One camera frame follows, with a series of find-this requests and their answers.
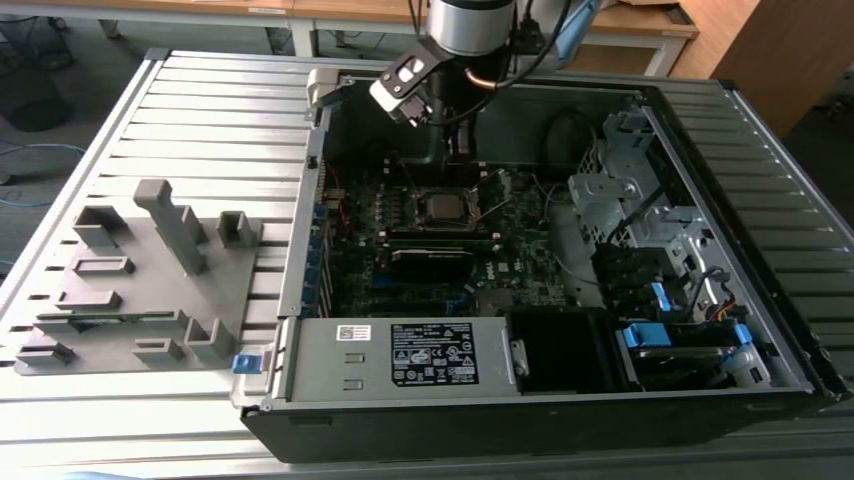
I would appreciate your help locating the silver square CPU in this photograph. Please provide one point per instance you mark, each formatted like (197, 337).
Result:
(445, 207)

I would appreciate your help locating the CPU socket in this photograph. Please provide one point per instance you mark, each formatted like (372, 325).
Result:
(433, 225)

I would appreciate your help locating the grey case release latch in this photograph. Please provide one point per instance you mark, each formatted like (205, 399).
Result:
(320, 85)

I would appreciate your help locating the silver metal drive cage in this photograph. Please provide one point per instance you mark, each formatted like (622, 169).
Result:
(594, 192)

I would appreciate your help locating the green motherboard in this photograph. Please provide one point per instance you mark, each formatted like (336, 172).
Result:
(527, 250)

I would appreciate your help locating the black graphics card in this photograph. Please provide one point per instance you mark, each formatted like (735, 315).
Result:
(429, 270)

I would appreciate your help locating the silver chipset heatsink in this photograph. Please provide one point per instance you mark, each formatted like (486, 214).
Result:
(496, 300)

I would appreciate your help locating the blue plastic clip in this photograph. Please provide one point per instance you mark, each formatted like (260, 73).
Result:
(659, 297)

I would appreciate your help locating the blue disk carrier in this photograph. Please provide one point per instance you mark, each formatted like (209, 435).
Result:
(643, 334)

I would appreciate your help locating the grey parts rack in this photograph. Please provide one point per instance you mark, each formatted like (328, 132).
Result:
(200, 295)

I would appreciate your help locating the grey power supply unit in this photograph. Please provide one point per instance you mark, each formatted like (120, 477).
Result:
(320, 360)

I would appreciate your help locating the wooden cabinet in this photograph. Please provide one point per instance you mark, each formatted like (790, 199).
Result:
(787, 60)

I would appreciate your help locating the blue case latch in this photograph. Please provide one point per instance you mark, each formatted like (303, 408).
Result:
(245, 364)

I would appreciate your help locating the green RAM stick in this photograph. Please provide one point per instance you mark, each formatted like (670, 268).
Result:
(143, 316)

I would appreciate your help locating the black PC case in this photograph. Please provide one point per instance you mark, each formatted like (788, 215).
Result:
(467, 435)

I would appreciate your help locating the black mesh waste bin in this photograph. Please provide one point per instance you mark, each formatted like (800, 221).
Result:
(36, 105)

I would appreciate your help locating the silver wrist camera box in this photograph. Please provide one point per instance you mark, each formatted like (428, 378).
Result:
(407, 75)

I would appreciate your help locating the wooden desk white frame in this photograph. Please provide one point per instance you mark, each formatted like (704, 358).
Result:
(167, 4)
(640, 25)

